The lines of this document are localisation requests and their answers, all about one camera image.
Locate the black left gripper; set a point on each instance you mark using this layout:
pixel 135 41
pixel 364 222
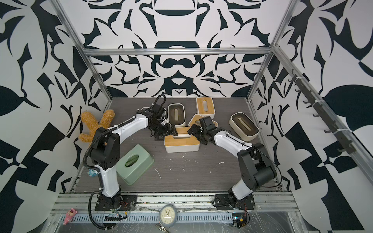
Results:
pixel 168 132

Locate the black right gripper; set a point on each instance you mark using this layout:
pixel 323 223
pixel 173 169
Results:
pixel 194 132

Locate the white box bamboo lid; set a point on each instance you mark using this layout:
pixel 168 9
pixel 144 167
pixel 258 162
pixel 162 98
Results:
pixel 181 143
pixel 195 120
pixel 205 107

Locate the white box bamboo lid front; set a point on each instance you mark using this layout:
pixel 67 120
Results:
pixel 181 143

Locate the green tissue box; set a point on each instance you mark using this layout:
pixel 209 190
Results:
pixel 134 164

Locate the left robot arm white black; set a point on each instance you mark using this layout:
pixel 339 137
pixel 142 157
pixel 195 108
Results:
pixel 104 151

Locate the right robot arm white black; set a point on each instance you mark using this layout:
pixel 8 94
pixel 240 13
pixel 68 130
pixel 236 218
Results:
pixel 256 167

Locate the cream box dark clear lid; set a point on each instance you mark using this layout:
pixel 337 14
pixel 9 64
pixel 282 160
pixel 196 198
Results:
pixel 176 114

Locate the cream box dark lid right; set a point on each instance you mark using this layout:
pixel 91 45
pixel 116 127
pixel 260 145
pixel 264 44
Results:
pixel 243 126

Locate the brown plush bunny toy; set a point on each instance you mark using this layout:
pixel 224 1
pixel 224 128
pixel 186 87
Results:
pixel 90 121

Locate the round analog clock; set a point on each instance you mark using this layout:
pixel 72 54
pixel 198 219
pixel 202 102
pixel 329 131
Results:
pixel 168 216

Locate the green circuit board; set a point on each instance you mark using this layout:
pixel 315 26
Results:
pixel 239 220

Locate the pink small toy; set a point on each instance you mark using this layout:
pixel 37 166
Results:
pixel 69 216

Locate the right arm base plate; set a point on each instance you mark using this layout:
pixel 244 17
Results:
pixel 228 202

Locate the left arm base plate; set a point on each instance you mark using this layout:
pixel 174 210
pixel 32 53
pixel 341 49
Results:
pixel 120 203

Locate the white slotted cable duct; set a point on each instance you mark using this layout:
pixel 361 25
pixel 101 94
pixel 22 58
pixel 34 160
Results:
pixel 203 217

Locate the black wall hook rack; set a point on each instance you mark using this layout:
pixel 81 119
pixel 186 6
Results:
pixel 334 126

